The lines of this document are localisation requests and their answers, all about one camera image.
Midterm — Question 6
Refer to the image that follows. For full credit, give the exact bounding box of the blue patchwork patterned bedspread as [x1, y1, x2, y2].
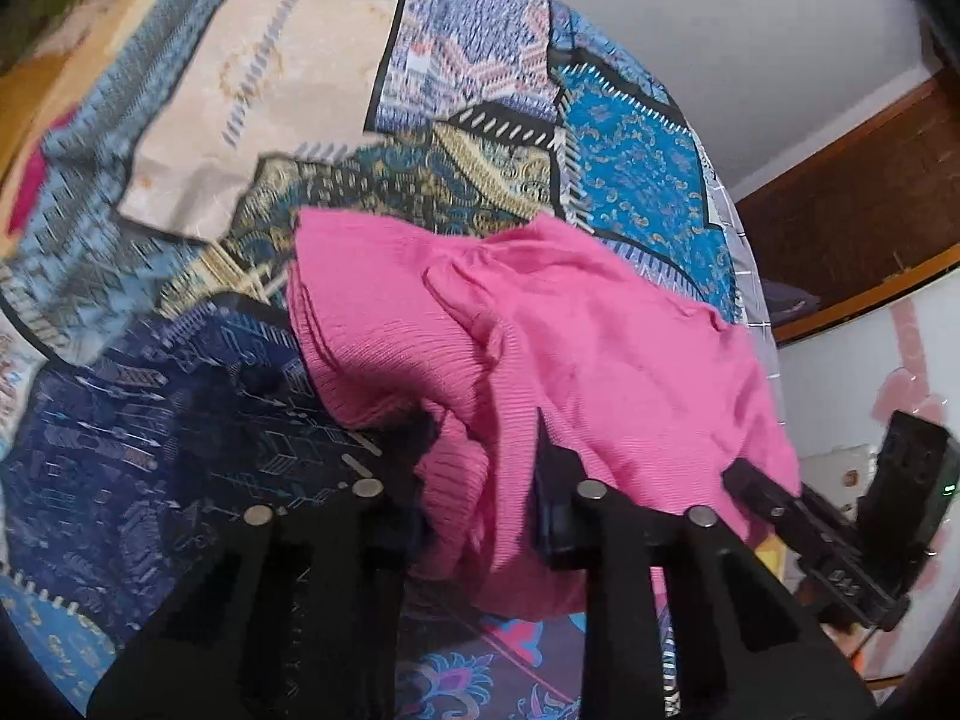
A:
[2, 0, 779, 715]

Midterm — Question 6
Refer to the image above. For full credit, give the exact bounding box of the dark wooden wardrobe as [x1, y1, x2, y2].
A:
[737, 70, 958, 346]

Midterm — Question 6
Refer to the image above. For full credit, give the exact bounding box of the pink knit cardigan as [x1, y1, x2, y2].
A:
[286, 208, 800, 619]

